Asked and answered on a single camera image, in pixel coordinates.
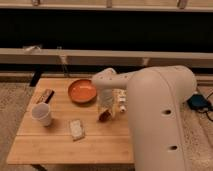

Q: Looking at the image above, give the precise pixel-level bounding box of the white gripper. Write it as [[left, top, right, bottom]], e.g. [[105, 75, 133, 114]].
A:
[[98, 89, 115, 117]]

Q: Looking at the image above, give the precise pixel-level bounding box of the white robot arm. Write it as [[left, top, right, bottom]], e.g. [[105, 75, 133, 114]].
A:
[[92, 66, 197, 171]]

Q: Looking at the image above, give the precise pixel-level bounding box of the orange ceramic bowl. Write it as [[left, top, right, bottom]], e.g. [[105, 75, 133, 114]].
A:
[[68, 79, 97, 104]]

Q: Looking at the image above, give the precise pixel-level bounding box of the white small bottle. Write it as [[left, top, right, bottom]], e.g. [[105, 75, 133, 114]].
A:
[[116, 89, 126, 113]]

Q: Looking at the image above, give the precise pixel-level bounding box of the white wrapped snack packet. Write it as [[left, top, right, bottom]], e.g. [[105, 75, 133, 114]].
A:
[[70, 119, 85, 141]]

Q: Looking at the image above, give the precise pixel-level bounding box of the wooden table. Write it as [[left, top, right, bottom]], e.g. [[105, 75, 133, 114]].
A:
[[7, 78, 133, 164]]

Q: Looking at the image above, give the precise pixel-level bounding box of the dark chocolate bar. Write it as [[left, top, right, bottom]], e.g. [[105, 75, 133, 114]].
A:
[[37, 89, 54, 103]]

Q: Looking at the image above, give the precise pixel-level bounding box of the white paper cup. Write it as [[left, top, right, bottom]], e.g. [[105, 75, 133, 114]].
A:
[[31, 102, 52, 126]]

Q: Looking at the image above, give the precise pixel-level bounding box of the blue box on floor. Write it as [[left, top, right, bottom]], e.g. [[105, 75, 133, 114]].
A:
[[187, 94, 211, 110]]

